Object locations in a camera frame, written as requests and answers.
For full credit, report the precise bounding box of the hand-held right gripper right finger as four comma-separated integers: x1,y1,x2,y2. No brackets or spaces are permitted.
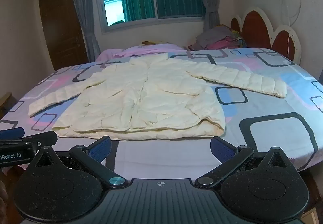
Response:
194,136,290,189

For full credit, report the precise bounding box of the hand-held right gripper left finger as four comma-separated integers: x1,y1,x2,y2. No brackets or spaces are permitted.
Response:
35,136,128,189

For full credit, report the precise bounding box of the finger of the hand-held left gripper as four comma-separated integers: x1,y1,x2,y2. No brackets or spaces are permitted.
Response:
0,127,25,140
22,131,58,151

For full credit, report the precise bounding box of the cream puffer jacket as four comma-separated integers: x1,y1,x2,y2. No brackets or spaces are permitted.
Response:
28,53,288,142

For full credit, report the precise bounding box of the pile of colourful clothes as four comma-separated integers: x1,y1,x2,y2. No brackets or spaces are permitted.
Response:
188,24,246,51

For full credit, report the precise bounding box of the wooden nightstand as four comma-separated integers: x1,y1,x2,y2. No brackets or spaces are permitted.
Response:
0,91,19,119

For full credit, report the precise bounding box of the bed with patterned sheet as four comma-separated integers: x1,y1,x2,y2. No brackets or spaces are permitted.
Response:
0,46,323,189

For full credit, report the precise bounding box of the brown wooden door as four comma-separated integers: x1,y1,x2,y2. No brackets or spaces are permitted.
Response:
37,0,89,72

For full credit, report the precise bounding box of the white and brown headboard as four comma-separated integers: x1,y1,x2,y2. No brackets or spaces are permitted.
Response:
229,7,303,66

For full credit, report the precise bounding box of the white charger cable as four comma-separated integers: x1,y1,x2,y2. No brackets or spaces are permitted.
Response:
279,0,302,26

